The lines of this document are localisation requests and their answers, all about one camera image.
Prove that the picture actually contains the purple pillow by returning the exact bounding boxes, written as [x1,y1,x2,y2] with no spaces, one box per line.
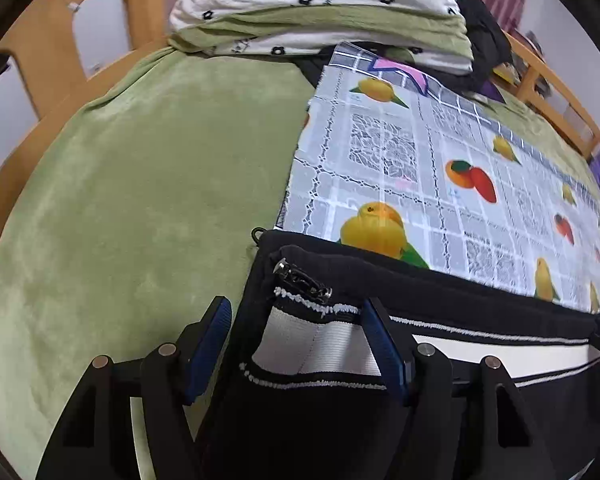
[480,62,522,107]

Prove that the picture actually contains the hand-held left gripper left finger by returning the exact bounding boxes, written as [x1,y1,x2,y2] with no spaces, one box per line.
[35,296,233,480]

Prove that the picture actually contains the grey checked bed sheet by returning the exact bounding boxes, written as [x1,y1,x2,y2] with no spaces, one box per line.
[327,41,600,203]

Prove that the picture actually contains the black jacket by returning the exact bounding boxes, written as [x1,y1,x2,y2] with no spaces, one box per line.
[405,0,514,96]

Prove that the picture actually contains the black pants with white stripe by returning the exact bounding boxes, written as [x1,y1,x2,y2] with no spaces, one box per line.
[200,229,600,480]

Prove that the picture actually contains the fruit print tablecloth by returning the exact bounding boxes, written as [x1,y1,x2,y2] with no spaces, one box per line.
[275,66,600,314]

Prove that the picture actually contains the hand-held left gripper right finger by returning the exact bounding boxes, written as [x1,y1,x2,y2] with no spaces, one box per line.
[362,297,576,480]

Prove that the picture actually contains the green fleece blanket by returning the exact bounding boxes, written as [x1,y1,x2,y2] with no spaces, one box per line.
[0,45,600,480]

